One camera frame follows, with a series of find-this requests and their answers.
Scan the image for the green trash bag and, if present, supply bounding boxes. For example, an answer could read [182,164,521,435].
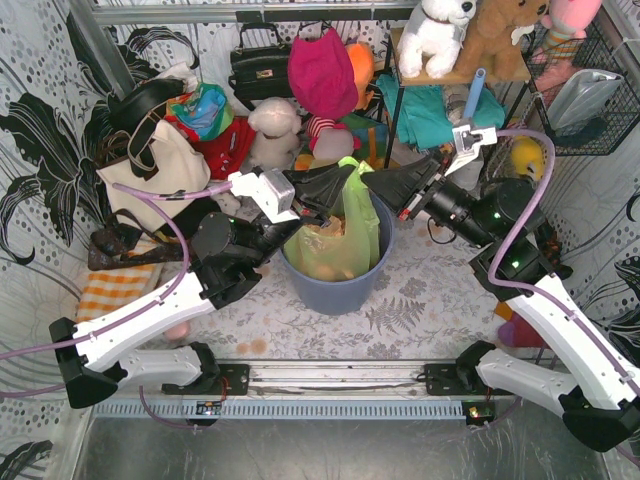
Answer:
[283,157,381,282]

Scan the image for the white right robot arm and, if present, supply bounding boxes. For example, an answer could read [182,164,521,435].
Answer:
[362,158,639,452]

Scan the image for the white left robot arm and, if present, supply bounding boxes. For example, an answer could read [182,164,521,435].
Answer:
[50,162,357,409]

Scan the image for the rainbow striped bag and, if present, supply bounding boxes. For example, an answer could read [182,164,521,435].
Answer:
[294,114,388,171]

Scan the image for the blue trash bin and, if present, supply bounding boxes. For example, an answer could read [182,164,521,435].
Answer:
[279,194,395,316]

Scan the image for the magenta cloth bag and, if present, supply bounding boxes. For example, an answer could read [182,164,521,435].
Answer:
[287,27,358,120]

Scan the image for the cream canvas tote bag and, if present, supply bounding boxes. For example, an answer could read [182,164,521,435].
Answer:
[98,120,211,231]

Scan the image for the crumpled brown paper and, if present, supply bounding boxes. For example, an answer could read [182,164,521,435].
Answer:
[306,215,345,237]

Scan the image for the white pink plush doll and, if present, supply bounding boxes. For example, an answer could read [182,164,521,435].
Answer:
[306,116,362,167]

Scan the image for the teal folded cloth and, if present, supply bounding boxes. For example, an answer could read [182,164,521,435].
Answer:
[395,86,506,150]

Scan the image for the white lamb plush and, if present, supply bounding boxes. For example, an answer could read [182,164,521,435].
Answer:
[248,97,302,169]

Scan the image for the red cloth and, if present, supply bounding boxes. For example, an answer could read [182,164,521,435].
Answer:
[191,117,256,180]

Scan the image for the yellow duck plush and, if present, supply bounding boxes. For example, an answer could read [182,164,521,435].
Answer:
[510,136,546,182]

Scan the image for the black orange butterfly toy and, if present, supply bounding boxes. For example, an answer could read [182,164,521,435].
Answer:
[535,220,573,280]

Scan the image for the blue lint roller mop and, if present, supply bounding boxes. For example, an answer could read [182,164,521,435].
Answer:
[463,68,487,120]

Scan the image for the black leather handbag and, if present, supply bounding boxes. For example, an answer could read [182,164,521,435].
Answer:
[228,22,294,111]

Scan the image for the pink case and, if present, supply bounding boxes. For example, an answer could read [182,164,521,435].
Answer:
[164,321,191,341]

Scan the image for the orange plush toy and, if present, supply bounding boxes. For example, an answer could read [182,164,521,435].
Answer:
[346,42,374,110]

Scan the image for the colourful scarf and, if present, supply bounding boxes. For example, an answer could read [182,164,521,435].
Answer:
[164,83,234,143]

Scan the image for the purple orange sock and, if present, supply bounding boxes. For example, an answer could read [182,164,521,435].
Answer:
[494,302,545,348]

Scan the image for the white dog plush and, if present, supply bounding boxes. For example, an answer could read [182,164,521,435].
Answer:
[398,0,477,79]

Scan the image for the brown bear plush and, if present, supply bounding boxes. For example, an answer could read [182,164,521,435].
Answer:
[454,0,550,81]

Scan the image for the silver foil pouch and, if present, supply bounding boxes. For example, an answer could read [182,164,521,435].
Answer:
[547,69,624,130]

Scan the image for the orange checked towel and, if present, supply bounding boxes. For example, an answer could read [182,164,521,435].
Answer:
[75,264,162,323]

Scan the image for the black hat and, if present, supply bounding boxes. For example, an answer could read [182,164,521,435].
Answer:
[108,78,185,133]

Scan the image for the pink plush toy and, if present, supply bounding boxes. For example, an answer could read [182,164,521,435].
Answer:
[532,0,602,64]

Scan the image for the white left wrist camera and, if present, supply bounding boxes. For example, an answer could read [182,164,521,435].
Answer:
[228,169,299,224]

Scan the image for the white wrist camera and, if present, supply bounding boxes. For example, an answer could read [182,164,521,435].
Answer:
[444,121,497,176]
[228,169,299,224]

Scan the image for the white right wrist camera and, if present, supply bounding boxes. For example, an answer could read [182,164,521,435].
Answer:
[444,121,497,176]

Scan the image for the black frame wooden shelf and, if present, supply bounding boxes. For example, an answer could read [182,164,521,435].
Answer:
[376,28,530,163]

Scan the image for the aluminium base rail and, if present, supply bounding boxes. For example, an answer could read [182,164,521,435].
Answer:
[124,357,551,429]

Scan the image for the black wire basket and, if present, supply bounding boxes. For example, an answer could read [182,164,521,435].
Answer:
[523,23,639,156]

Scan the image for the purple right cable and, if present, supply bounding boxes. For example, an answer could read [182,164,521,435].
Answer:
[487,128,640,466]

